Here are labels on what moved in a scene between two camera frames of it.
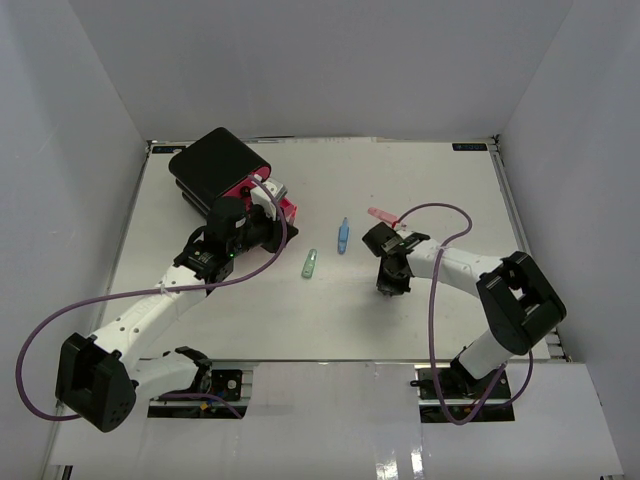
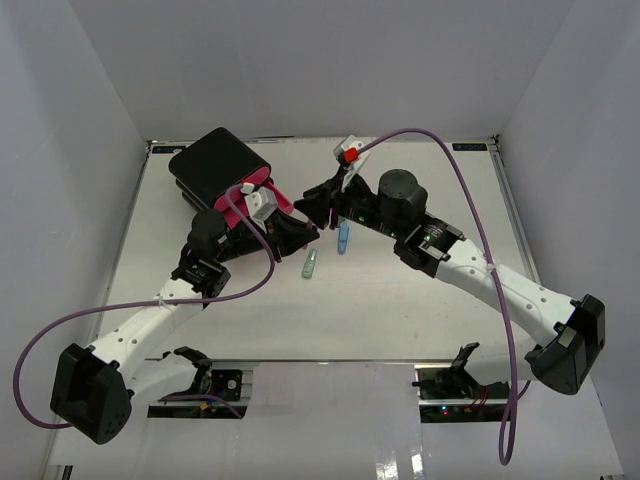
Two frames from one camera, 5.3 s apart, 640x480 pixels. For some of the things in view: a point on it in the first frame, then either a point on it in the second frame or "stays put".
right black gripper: (386, 286) -> (317, 204)
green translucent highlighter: (309, 263) stays put
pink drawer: (243, 190) stays put
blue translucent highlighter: (343, 236) stays put
